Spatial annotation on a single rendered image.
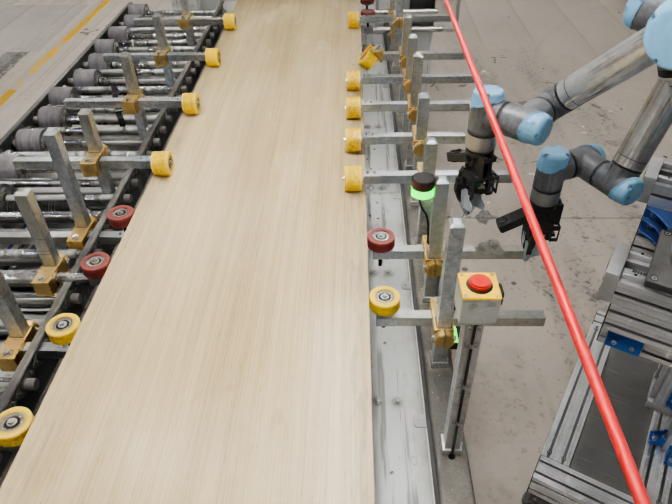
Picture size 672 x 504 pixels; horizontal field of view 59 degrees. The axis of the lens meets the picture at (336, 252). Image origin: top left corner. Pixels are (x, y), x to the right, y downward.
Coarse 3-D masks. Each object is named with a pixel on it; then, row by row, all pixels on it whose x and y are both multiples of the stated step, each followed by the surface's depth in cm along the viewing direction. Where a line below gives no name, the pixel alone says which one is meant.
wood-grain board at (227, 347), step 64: (256, 0) 345; (320, 0) 343; (256, 64) 271; (320, 64) 270; (192, 128) 225; (256, 128) 224; (320, 128) 223; (192, 192) 191; (256, 192) 190; (320, 192) 189; (128, 256) 166; (192, 256) 166; (256, 256) 165; (320, 256) 165; (128, 320) 147; (192, 320) 147; (256, 320) 146; (320, 320) 146; (64, 384) 132; (128, 384) 132; (192, 384) 132; (256, 384) 131; (320, 384) 131; (64, 448) 120; (128, 448) 119; (192, 448) 119; (256, 448) 119; (320, 448) 119
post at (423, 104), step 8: (424, 96) 191; (424, 104) 192; (424, 112) 194; (416, 120) 199; (424, 120) 196; (416, 128) 199; (424, 128) 197; (416, 136) 199; (424, 136) 199; (416, 160) 205; (416, 168) 207; (416, 200) 216
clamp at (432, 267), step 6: (426, 240) 174; (426, 246) 172; (426, 252) 170; (426, 258) 168; (432, 258) 168; (438, 258) 168; (426, 264) 168; (432, 264) 166; (438, 264) 166; (426, 270) 167; (432, 270) 167; (438, 270) 167; (432, 276) 169; (438, 276) 169
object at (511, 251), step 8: (400, 248) 173; (408, 248) 173; (416, 248) 173; (464, 248) 172; (472, 248) 172; (504, 248) 172; (512, 248) 172; (520, 248) 172; (376, 256) 173; (384, 256) 173; (392, 256) 173; (400, 256) 173; (408, 256) 173; (416, 256) 173; (464, 256) 173; (472, 256) 173; (480, 256) 173; (488, 256) 172; (496, 256) 172; (504, 256) 172; (512, 256) 172; (520, 256) 172
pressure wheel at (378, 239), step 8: (376, 232) 172; (384, 232) 172; (392, 232) 171; (368, 240) 170; (376, 240) 169; (384, 240) 169; (392, 240) 169; (376, 248) 169; (384, 248) 168; (392, 248) 170
